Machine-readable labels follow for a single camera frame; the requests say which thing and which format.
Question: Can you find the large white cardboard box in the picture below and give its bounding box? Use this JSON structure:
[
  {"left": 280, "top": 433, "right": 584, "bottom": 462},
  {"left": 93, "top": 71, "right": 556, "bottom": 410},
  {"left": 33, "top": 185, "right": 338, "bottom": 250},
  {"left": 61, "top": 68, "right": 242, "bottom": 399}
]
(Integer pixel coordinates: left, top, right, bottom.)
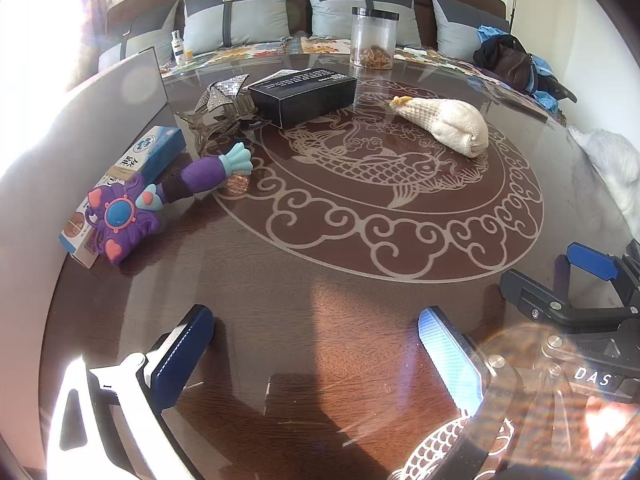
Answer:
[{"left": 0, "top": 47, "right": 169, "bottom": 466}]

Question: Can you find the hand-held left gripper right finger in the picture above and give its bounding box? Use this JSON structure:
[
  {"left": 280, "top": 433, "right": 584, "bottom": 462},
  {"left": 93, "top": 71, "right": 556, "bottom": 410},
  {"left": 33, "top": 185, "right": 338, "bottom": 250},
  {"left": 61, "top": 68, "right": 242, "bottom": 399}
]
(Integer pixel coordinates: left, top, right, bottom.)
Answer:
[{"left": 417, "top": 306, "right": 531, "bottom": 480}]

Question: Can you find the blue white toothpaste box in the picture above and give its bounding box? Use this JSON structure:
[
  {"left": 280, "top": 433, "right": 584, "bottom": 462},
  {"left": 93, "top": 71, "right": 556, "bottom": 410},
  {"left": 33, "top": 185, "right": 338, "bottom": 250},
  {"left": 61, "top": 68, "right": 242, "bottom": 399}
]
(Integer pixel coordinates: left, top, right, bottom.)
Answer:
[{"left": 59, "top": 126, "right": 187, "bottom": 268}]

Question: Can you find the black cardboard box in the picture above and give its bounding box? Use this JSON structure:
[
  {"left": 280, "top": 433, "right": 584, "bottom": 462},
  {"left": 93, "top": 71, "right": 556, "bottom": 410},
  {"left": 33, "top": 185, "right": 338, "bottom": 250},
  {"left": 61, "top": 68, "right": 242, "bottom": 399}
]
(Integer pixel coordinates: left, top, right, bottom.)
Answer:
[{"left": 247, "top": 67, "right": 357, "bottom": 131}]

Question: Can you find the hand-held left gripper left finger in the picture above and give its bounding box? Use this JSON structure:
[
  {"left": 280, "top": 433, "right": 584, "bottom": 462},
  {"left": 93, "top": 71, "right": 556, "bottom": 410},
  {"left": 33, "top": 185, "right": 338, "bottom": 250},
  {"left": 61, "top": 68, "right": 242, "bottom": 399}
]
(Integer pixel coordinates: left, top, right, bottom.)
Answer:
[{"left": 47, "top": 304, "right": 215, "bottom": 480}]

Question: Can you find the grey two-tone pillow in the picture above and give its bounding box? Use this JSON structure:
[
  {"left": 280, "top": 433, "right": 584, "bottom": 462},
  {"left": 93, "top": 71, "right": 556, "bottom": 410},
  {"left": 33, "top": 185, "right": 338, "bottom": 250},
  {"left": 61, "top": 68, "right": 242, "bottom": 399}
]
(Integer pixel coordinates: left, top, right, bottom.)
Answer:
[
  {"left": 302, "top": 0, "right": 423, "bottom": 48},
  {"left": 97, "top": 0, "right": 181, "bottom": 73},
  {"left": 431, "top": 0, "right": 511, "bottom": 61},
  {"left": 182, "top": 0, "right": 293, "bottom": 56}
]

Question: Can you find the white fluffy cushion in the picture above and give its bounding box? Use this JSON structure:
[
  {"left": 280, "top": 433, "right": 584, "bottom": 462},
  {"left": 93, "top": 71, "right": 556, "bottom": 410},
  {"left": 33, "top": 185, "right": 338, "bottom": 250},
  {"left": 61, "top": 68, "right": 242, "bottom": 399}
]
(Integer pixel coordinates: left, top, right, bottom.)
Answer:
[{"left": 567, "top": 126, "right": 640, "bottom": 241}]

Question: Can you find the clear jar with black lid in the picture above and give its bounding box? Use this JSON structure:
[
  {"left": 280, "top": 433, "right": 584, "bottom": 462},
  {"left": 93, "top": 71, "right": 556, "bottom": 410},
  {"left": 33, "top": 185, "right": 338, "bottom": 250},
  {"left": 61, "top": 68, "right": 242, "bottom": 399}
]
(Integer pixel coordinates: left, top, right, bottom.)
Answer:
[{"left": 350, "top": 6, "right": 400, "bottom": 70}]

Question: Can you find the dark brown sofa backrest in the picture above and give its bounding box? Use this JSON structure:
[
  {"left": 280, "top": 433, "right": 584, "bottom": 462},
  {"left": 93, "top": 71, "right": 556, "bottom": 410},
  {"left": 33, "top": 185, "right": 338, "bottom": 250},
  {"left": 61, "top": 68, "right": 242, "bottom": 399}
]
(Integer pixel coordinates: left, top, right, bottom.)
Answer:
[{"left": 105, "top": 0, "right": 507, "bottom": 46}]

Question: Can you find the white knitted pouch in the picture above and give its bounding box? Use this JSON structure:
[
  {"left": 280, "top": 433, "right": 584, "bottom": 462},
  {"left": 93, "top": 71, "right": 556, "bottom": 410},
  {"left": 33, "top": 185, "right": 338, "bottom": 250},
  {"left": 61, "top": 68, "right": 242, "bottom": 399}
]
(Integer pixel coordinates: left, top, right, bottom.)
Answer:
[{"left": 390, "top": 95, "right": 489, "bottom": 157}]

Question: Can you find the dark bag with blue cloth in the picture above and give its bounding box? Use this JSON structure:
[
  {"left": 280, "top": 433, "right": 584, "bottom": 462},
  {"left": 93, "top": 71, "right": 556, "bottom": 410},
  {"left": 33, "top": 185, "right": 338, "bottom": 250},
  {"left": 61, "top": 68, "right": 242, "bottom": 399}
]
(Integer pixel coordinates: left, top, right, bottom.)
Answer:
[{"left": 475, "top": 24, "right": 561, "bottom": 113}]

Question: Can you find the dark brown bag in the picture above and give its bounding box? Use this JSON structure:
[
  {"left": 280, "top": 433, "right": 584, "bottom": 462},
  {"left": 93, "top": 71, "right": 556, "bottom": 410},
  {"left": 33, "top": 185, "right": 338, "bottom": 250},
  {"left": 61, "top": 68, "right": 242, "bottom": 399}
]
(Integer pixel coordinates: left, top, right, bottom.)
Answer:
[{"left": 472, "top": 35, "right": 533, "bottom": 92}]

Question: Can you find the floral printed blanket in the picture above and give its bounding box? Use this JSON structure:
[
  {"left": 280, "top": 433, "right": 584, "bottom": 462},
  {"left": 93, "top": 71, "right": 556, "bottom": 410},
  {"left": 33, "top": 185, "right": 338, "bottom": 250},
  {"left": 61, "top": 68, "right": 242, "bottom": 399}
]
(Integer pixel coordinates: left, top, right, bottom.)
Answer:
[{"left": 160, "top": 30, "right": 568, "bottom": 126}]

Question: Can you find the black cloth item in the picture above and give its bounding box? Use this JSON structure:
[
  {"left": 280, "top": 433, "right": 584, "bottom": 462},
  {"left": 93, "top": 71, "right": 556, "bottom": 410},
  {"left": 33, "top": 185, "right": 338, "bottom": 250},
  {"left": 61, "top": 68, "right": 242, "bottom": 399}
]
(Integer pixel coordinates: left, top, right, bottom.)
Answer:
[{"left": 537, "top": 75, "right": 578, "bottom": 103}]

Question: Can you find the grey rhinestone hair clip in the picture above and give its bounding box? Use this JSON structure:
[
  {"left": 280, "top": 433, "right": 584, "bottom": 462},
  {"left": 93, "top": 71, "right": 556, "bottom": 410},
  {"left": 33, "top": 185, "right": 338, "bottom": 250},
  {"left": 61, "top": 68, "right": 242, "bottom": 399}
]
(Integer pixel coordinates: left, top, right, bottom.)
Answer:
[{"left": 175, "top": 74, "right": 271, "bottom": 156}]

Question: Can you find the purple toy wand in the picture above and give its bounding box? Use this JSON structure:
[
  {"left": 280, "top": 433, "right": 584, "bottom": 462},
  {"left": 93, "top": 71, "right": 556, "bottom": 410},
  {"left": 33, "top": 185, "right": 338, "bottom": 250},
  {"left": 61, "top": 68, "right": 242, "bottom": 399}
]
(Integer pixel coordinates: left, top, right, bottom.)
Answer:
[{"left": 85, "top": 142, "right": 253, "bottom": 265}]

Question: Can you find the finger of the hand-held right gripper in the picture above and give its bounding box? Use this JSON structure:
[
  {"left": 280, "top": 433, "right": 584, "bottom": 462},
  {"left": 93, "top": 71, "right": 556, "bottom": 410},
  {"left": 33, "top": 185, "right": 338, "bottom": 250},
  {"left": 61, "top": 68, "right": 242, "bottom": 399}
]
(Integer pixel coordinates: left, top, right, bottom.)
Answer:
[
  {"left": 556, "top": 241, "right": 621, "bottom": 301},
  {"left": 499, "top": 269, "right": 626, "bottom": 333}
]

